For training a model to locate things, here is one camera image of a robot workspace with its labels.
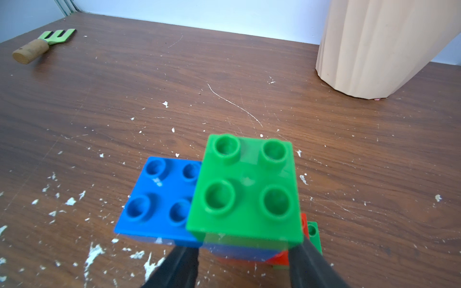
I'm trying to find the green lego brick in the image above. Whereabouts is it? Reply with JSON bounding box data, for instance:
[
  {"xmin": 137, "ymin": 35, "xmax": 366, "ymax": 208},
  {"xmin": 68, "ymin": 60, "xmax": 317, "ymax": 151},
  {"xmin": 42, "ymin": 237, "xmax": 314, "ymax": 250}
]
[
  {"xmin": 266, "ymin": 214, "xmax": 323, "ymax": 270},
  {"xmin": 186, "ymin": 134, "xmax": 304, "ymax": 251}
]

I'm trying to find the beige ribbed flower pot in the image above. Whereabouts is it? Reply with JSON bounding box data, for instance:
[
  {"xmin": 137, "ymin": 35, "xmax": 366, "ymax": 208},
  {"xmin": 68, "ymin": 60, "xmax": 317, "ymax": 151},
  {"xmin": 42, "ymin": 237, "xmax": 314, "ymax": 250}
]
[{"xmin": 316, "ymin": 1, "xmax": 461, "ymax": 100}]

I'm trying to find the green toy garden fork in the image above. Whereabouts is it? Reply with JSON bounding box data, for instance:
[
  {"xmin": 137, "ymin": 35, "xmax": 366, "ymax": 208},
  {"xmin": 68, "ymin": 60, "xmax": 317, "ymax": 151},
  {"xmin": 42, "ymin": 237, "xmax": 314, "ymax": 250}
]
[{"xmin": 12, "ymin": 28, "xmax": 76, "ymax": 64}]

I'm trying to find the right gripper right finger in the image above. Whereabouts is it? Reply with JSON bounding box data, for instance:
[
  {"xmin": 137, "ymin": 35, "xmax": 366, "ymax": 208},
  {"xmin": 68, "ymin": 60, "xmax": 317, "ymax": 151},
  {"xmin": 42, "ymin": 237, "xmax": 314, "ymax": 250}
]
[{"xmin": 288, "ymin": 236, "xmax": 351, "ymax": 288}]

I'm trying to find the small blue lego brick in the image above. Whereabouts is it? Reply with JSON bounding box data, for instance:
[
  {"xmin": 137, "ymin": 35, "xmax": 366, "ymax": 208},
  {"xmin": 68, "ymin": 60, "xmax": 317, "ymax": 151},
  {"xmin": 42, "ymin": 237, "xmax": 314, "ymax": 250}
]
[{"xmin": 114, "ymin": 157, "xmax": 202, "ymax": 248}]

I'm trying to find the long blue lego brick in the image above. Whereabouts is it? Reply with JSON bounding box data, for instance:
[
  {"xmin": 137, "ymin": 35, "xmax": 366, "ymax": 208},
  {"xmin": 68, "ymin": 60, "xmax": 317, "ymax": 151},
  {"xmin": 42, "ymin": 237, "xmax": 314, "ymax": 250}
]
[{"xmin": 202, "ymin": 243, "xmax": 280, "ymax": 262}]

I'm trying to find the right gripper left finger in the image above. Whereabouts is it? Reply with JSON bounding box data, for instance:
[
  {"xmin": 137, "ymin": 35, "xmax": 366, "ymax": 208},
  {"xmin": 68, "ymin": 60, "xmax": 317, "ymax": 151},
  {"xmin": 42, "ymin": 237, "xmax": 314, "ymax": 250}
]
[{"xmin": 142, "ymin": 246, "xmax": 199, "ymax": 288}]

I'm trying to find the long red lego brick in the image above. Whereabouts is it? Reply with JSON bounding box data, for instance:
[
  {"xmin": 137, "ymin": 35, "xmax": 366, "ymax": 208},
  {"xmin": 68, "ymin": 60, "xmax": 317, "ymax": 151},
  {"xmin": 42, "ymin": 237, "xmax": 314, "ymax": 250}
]
[{"xmin": 215, "ymin": 212, "xmax": 310, "ymax": 267}]

